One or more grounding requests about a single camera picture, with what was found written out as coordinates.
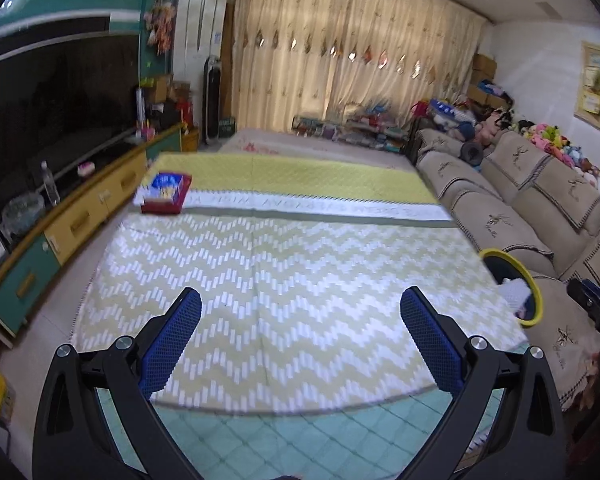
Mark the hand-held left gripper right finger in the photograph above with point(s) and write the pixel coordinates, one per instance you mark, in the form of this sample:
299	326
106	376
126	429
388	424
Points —
430	345

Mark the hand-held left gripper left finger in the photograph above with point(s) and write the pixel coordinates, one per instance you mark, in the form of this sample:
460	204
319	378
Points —
170	340

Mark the clear plastic bag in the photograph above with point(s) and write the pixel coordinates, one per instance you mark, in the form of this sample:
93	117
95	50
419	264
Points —
512	292

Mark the yellow rimmed trash bin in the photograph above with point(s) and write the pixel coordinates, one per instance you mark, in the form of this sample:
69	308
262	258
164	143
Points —
500	265

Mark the beige covered sofa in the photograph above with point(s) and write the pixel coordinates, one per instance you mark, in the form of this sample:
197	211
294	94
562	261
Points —
505	220

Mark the zigzag patterned tablecloth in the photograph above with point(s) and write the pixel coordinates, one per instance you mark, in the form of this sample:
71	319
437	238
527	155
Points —
290	270

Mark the teal yellow television cabinet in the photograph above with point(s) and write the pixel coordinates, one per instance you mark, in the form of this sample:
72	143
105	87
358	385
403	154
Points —
80	220

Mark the pile of plush toys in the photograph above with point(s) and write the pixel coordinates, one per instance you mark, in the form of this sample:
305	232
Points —
550	140

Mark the small pink white box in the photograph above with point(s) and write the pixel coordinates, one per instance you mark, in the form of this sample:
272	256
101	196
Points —
86	169

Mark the clear water bottle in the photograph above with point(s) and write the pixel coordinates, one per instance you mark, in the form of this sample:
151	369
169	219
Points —
50	187

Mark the glass ashtray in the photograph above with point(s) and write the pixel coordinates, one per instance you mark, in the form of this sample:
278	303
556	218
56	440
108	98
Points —
22	212

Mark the small green box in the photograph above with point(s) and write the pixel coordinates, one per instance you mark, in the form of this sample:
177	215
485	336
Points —
226	127

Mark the floral floor mat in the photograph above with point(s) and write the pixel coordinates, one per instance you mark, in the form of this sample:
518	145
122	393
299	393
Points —
280	142

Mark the glass table with books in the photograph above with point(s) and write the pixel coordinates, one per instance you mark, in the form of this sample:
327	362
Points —
350	130

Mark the blue star patterned bag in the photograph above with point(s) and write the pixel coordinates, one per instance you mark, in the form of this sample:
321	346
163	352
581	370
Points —
442	110

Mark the black tower fan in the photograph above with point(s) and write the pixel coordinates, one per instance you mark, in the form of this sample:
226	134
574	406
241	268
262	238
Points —
214	100

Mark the black flat television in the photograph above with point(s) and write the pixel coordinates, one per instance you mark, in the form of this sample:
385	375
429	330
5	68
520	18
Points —
55	120

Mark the open cardboard box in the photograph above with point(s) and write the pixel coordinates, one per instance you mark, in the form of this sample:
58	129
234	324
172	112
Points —
162	87

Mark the stack of cardboard boxes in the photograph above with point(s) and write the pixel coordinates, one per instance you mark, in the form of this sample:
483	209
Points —
482	67

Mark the white standing air conditioner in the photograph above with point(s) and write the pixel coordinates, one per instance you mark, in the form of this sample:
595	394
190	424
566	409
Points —
195	40

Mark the beige embroidered curtain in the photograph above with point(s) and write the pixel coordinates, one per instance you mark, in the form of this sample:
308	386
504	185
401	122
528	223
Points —
330	50

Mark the hanging flower decoration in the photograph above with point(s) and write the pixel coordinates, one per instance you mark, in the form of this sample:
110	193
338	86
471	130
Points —
159	22

